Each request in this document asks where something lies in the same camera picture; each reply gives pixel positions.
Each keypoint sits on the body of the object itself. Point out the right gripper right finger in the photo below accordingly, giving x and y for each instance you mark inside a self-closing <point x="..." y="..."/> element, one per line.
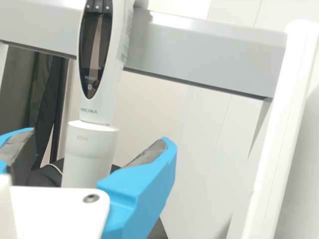
<point x="139" y="189"/>

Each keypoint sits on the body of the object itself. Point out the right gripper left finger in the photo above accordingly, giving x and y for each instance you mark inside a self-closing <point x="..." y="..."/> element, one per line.
<point x="15" y="139"/>

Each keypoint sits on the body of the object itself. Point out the pipette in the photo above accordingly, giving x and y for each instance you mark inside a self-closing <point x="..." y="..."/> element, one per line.
<point x="89" y="154"/>

